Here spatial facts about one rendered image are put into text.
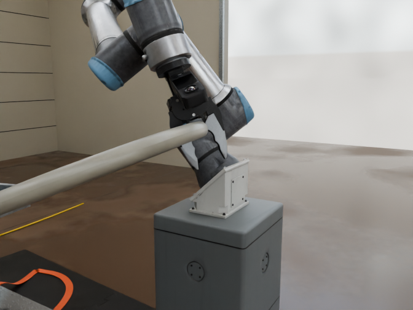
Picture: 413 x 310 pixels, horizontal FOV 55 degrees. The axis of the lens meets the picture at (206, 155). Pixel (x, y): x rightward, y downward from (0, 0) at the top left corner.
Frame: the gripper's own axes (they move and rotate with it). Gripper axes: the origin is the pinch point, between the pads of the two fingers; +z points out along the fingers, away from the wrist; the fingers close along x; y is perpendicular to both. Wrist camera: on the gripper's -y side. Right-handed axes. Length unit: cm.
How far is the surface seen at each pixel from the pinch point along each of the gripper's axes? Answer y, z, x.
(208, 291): 68, 49, 9
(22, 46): 655, -271, 147
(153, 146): -20.6, -5.7, 9.8
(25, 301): 52, 23, 62
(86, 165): -24.0, -6.4, 18.8
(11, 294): 48, 18, 64
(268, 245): 75, 45, -20
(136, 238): 276, 56, 48
